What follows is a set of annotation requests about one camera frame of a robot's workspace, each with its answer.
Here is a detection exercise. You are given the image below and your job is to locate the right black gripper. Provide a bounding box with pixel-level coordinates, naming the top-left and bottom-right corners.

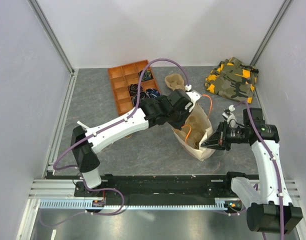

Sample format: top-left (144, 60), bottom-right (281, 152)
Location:
top-left (201, 120), bottom-right (249, 151)

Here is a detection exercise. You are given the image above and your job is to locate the white paper takeout bag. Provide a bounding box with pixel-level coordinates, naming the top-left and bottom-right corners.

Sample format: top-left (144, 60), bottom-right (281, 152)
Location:
top-left (172, 94), bottom-right (215, 161)

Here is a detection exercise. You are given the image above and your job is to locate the cardboard cup carrier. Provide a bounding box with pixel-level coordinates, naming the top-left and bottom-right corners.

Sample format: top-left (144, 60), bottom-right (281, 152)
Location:
top-left (184, 116), bottom-right (208, 149)
top-left (164, 73), bottom-right (186, 91)

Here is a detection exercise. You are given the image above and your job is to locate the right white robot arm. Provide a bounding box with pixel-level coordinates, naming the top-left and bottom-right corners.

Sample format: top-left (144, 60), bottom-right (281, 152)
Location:
top-left (200, 105), bottom-right (303, 239)

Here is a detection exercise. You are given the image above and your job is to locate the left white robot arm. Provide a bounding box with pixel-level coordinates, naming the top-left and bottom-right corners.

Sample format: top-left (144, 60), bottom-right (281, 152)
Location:
top-left (71, 89), bottom-right (201, 197)

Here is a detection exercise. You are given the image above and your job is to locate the blue striped rolled sock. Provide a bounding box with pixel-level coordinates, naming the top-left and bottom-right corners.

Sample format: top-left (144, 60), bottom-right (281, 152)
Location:
top-left (145, 88), bottom-right (161, 98)

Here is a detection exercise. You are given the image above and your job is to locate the dark blue rolled sock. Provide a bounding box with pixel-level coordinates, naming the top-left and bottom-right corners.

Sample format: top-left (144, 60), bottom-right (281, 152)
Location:
top-left (131, 91), bottom-right (149, 107)

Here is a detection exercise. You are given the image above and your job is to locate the green rolled sock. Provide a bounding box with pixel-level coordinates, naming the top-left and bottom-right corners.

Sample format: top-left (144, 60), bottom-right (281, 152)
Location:
top-left (141, 69), bottom-right (154, 82)

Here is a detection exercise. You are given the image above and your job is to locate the dark brown rolled sock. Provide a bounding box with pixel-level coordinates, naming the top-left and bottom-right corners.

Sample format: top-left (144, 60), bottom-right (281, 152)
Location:
top-left (128, 83), bottom-right (139, 97)

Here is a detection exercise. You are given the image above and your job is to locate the camouflage folded garment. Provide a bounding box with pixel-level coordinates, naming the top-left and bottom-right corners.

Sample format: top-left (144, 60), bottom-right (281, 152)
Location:
top-left (204, 57), bottom-right (259, 104)

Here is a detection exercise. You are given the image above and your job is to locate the orange compartment tray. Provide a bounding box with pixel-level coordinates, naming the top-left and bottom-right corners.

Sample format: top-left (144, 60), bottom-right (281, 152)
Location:
top-left (107, 60), bottom-right (161, 116)

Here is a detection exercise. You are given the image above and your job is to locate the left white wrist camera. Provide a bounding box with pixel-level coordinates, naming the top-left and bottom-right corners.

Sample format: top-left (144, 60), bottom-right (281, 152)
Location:
top-left (184, 84), bottom-right (202, 113)

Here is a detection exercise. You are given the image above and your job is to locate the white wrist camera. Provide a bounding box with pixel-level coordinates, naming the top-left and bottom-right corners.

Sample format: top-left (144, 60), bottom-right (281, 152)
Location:
top-left (222, 105), bottom-right (237, 128)
top-left (184, 84), bottom-right (202, 113)

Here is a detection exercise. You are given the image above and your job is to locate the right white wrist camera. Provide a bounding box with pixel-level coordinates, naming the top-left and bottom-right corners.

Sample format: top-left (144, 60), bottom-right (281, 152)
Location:
top-left (222, 105), bottom-right (237, 128)

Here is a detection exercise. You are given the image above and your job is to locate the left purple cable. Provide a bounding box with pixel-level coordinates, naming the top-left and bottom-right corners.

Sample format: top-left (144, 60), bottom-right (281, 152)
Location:
top-left (39, 58), bottom-right (191, 227)

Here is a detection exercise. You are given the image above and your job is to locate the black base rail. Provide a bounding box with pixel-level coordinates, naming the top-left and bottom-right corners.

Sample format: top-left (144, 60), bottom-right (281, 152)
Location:
top-left (72, 173), bottom-right (259, 208)

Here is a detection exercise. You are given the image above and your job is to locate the slotted cable duct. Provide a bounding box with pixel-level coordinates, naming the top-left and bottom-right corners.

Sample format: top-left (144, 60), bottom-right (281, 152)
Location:
top-left (39, 199), bottom-right (242, 211)

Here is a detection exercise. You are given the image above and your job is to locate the right aluminium frame post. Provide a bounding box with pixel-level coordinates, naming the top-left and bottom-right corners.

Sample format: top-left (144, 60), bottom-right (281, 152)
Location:
top-left (250, 0), bottom-right (294, 66)

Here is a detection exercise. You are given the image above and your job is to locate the aluminium frame post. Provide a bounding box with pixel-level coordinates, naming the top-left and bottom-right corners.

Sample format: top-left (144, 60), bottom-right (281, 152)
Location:
top-left (250, 0), bottom-right (294, 66)
top-left (27, 0), bottom-right (75, 75)

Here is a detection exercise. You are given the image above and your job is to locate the left aluminium frame post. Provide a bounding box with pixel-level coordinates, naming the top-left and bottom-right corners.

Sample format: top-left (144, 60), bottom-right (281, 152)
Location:
top-left (27, 0), bottom-right (75, 75)

